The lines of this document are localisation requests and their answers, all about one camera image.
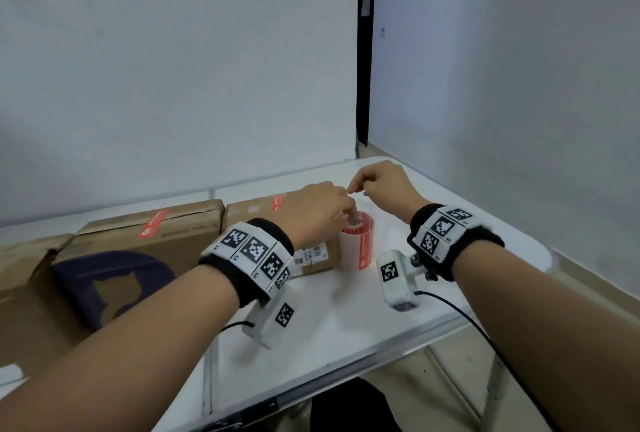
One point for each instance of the person's left hand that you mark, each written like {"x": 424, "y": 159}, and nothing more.
{"x": 310, "y": 211}

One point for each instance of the person's right hand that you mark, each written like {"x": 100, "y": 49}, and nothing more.
{"x": 392, "y": 189}

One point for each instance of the person's right fingers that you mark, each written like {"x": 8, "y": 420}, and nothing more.
{"x": 360, "y": 182}

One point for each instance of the person's left fingers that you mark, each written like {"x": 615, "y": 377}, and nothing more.
{"x": 349, "y": 209}

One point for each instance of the roll of red labels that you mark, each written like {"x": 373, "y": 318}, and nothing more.
{"x": 360, "y": 246}

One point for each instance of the person's right forearm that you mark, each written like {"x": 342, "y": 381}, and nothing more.
{"x": 550, "y": 341}

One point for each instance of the person's left forearm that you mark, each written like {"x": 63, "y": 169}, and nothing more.
{"x": 125, "y": 361}

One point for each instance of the cardboard box with barcode label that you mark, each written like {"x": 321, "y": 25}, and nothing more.
{"x": 250, "y": 209}

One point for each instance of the black wristband with marker tags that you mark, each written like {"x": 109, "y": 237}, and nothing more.
{"x": 445, "y": 234}
{"x": 252, "y": 251}

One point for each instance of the person's black trousers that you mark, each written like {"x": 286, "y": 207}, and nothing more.
{"x": 350, "y": 409}

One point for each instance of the cardboard box with blue print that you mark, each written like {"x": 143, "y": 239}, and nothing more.
{"x": 150, "y": 241}

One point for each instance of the plain open cardboard box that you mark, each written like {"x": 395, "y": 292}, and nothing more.
{"x": 25, "y": 306}

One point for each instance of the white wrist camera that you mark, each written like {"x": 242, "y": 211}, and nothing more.
{"x": 272, "y": 319}
{"x": 397, "y": 279}

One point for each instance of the black door frame strip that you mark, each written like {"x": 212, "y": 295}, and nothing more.
{"x": 365, "y": 71}

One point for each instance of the grey metal table leg frame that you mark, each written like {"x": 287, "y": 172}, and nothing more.
{"x": 492, "y": 386}

